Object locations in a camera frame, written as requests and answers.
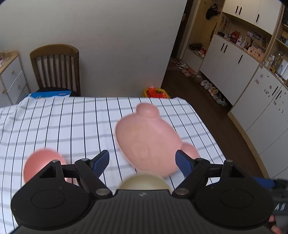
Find pink mouse-shaped divided plate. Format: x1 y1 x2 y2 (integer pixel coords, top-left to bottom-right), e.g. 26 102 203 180
115 102 199 177

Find pink round bowl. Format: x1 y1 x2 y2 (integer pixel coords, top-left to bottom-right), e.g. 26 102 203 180
23 148 66 183

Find person's right hand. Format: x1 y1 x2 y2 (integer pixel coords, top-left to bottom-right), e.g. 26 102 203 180
269 215 282 234

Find white black checked tablecloth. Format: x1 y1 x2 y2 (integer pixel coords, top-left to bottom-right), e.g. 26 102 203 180
1 98 225 233

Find cream round bowl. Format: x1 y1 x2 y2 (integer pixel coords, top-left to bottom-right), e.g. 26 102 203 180
118 172 172 194

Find blue white package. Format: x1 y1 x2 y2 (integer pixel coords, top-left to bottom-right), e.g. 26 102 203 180
27 90 71 99

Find bin with orange bag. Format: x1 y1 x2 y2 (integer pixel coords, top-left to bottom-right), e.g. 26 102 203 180
142 86 170 98

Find brown wooden chair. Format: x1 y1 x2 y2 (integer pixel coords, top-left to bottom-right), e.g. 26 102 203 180
30 44 81 96

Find white drawer cabinet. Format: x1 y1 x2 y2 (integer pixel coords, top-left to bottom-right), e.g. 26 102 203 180
0 50 30 107

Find white wall cupboards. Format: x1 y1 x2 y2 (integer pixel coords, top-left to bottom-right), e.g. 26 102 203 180
179 0 288 181

